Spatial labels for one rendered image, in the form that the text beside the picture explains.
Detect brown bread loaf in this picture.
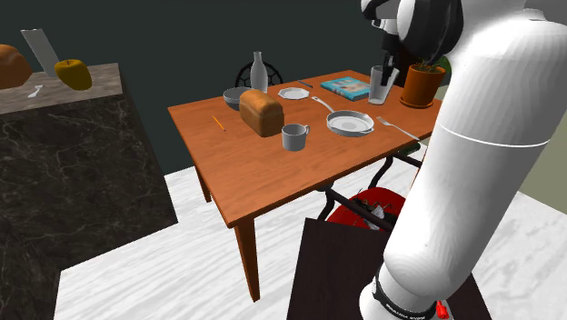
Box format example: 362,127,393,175
239,88,285,138

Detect round brown bread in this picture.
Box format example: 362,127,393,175
0,44,35,90

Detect black round-backed chair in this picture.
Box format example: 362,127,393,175
234,61,284,89

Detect silver fork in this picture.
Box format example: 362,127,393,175
375,115,421,142

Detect small white plate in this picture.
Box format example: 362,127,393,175
277,86,310,101

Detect terracotta plant pot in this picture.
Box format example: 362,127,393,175
399,58,447,110

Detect grey bowl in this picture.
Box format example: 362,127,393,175
223,86,254,112

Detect clear drinking glass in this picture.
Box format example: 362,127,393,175
367,65,400,106

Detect dark robot stand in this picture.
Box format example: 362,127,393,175
286,217,492,320

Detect yellow apple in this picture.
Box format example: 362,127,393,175
54,58,94,92

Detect grey frying pan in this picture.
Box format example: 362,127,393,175
311,95,376,138

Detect grey flat blade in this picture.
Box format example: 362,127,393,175
20,28,61,79

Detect grey mug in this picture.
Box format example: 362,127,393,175
281,123,311,152

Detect clear glass bottle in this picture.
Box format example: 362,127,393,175
250,50,269,95

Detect blue book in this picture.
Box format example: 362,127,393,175
320,76,373,102

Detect orange wooden table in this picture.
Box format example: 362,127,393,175
167,69,444,304

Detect red-seated black chair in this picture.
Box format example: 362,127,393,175
315,141,427,234

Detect dark marble counter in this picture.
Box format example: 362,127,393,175
0,62,179,320

